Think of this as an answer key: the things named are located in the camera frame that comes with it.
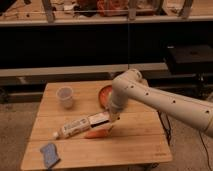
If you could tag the orange bowl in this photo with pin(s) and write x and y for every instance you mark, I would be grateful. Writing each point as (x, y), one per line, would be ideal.
(103, 96)

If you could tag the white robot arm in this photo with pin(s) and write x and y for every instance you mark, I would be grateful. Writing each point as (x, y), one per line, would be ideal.
(195, 113)

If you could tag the long metal shelf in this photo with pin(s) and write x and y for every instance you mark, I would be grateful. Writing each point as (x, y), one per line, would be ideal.
(21, 75)

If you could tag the white ceramic cup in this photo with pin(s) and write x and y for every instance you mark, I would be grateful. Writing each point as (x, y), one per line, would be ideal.
(65, 96)

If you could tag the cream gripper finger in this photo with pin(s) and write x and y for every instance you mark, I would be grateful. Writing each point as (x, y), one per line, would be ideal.
(114, 117)

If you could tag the white glue bottle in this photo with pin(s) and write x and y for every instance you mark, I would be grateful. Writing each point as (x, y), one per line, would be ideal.
(72, 128)

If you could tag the orange carrot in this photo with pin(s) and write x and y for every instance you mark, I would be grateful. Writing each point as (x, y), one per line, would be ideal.
(99, 133)

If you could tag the blue sponge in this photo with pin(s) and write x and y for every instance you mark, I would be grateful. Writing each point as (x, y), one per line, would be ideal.
(50, 156)

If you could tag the black and white eraser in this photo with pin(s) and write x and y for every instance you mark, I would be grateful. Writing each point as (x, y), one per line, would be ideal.
(98, 119)

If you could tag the wooden folding table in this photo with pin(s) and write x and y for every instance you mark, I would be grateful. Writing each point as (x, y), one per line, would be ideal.
(136, 138)

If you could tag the black box on shelf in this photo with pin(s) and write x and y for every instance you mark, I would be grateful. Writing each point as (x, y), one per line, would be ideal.
(190, 59)

